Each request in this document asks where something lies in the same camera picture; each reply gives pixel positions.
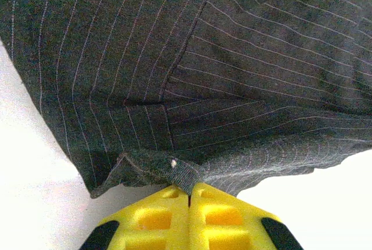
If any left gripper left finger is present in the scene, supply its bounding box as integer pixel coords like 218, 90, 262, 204
78, 184, 191, 250

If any black pinstriped long sleeve shirt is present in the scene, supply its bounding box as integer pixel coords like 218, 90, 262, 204
0, 0, 372, 199

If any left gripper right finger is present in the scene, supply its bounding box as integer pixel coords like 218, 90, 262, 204
188, 182, 305, 250

